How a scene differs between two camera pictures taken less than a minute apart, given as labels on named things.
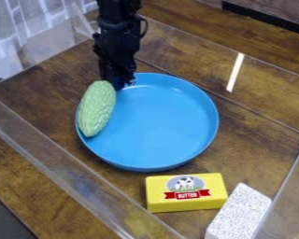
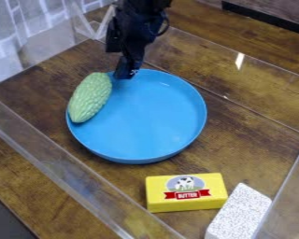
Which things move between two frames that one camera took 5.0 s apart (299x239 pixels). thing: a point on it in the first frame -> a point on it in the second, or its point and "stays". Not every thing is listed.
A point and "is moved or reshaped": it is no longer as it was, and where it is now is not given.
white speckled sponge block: (239, 215) stays
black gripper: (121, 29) -> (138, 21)
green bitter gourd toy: (96, 107) is moved or reshaped
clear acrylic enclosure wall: (149, 135) stays
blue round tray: (161, 126) is moved or reshaped
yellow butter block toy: (184, 191) stays
